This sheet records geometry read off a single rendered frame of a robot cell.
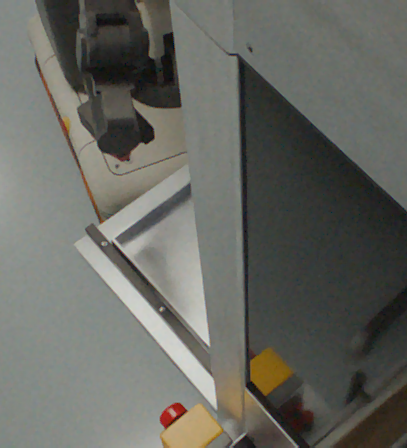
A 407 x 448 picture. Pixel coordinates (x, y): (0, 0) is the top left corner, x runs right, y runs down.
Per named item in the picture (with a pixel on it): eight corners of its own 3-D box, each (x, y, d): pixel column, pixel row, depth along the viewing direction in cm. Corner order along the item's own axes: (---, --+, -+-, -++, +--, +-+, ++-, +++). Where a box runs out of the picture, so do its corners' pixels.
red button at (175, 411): (196, 424, 131) (194, 415, 127) (174, 442, 130) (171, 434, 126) (179, 404, 132) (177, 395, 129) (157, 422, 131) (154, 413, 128)
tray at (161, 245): (369, 294, 150) (372, 285, 146) (247, 395, 143) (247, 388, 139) (231, 160, 162) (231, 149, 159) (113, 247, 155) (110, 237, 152)
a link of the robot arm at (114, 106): (146, 20, 118) (77, 22, 116) (163, 92, 113) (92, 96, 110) (136, 84, 128) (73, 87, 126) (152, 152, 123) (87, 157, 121)
